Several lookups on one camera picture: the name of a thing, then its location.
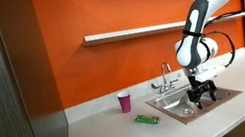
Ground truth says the chrome faucet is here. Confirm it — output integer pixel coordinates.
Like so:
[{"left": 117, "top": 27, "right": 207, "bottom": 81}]
[{"left": 146, "top": 59, "right": 185, "bottom": 98}]

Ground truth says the white floating wall shelf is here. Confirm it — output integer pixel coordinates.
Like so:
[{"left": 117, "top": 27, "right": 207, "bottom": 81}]
[{"left": 80, "top": 7, "right": 245, "bottom": 49}]

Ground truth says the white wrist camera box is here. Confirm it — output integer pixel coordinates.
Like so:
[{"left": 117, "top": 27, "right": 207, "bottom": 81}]
[{"left": 193, "top": 63, "right": 229, "bottom": 84}]

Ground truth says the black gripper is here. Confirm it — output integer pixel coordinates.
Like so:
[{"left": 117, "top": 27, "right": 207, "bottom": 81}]
[{"left": 184, "top": 71, "right": 222, "bottom": 112}]

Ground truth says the pink plastic cup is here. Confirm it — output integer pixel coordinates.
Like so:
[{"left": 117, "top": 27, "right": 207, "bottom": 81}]
[{"left": 116, "top": 90, "right": 134, "bottom": 115}]

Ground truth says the stainless steel sink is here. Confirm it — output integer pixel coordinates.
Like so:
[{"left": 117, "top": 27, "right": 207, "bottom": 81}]
[{"left": 143, "top": 73, "right": 245, "bottom": 132}]

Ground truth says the green granola bar packet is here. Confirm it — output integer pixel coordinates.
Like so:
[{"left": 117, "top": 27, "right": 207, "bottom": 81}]
[{"left": 133, "top": 111, "right": 162, "bottom": 129}]

